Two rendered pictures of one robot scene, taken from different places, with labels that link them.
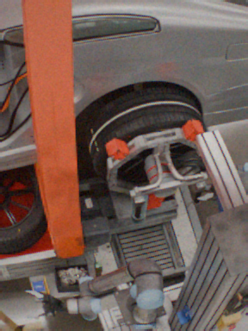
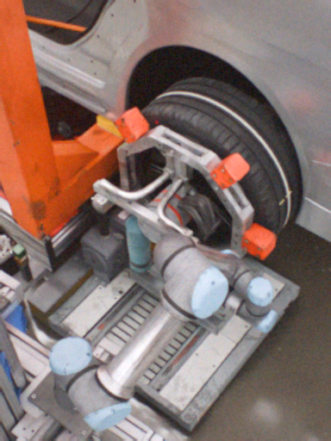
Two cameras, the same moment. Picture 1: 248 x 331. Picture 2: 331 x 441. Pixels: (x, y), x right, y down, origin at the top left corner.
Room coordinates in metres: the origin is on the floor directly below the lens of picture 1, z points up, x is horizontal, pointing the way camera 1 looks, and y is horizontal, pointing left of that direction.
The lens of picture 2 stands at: (0.99, -1.45, 2.64)
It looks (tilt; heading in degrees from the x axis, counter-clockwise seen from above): 52 degrees down; 58
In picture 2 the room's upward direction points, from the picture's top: 2 degrees counter-clockwise
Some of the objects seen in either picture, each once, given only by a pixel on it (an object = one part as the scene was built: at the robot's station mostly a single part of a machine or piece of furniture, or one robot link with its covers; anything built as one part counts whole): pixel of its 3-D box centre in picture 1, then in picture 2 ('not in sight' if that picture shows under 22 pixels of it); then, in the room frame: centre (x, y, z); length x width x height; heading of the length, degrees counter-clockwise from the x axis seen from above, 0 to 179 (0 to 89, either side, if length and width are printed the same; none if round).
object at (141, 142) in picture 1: (157, 164); (182, 199); (1.87, -0.18, 0.85); 0.54 x 0.07 x 0.54; 108
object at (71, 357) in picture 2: not in sight; (73, 364); (1.22, -0.60, 0.98); 0.13 x 0.12 x 0.14; 92
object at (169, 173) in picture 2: (147, 170); (135, 172); (1.73, -0.12, 1.03); 0.19 x 0.18 x 0.11; 18
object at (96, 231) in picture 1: (89, 217); (126, 239); (1.82, 0.19, 0.26); 0.42 x 0.18 x 0.35; 18
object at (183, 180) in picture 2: (183, 161); (184, 200); (1.79, -0.31, 1.03); 0.19 x 0.18 x 0.11; 18
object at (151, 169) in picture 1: (160, 175); (170, 211); (1.81, -0.20, 0.85); 0.21 x 0.14 x 0.14; 18
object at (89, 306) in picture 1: (89, 306); not in sight; (0.88, 0.12, 1.21); 0.11 x 0.08 x 0.09; 97
